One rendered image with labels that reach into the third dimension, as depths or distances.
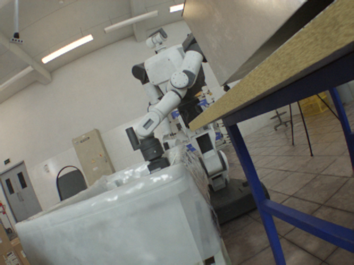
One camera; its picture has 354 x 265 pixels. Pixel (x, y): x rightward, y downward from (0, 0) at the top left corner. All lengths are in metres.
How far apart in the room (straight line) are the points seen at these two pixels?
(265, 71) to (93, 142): 5.47
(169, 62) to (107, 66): 5.49
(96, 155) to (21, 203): 3.60
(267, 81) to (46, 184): 6.72
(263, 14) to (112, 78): 6.06
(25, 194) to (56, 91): 3.61
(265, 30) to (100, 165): 5.40
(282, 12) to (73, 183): 2.35
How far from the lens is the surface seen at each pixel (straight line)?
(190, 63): 0.92
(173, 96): 0.84
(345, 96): 4.50
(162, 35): 1.12
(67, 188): 2.42
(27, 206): 7.54
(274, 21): 0.29
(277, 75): 0.19
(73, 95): 6.49
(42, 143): 6.78
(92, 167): 5.61
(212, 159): 1.27
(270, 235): 0.74
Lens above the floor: 0.71
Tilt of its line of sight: 3 degrees up
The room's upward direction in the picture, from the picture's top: 24 degrees counter-clockwise
